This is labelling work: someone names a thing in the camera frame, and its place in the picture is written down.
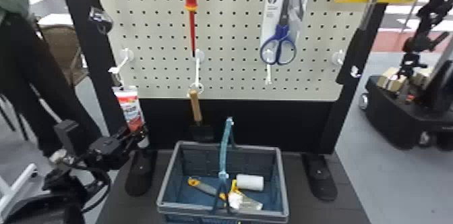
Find blue basket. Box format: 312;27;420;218
156;117;291;224

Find wooden handle brush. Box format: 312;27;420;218
187;88;215;144

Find white paint roller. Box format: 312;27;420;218
235;173;265;192

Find brown chair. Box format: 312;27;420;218
38;24;90;86

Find white red tube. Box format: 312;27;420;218
112;84;150;148

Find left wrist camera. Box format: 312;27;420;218
53;119;82;156

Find person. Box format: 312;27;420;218
0;0;103;157

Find yellow handle scraper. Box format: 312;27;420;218
227;179;265;213

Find black cable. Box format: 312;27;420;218
69;163;113;215

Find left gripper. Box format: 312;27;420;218
84;125;150;171

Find blue scissors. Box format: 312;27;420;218
259;0;314;67

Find white pegboard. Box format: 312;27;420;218
55;0;389;202

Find yellow handle knife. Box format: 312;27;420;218
187;177;228;201

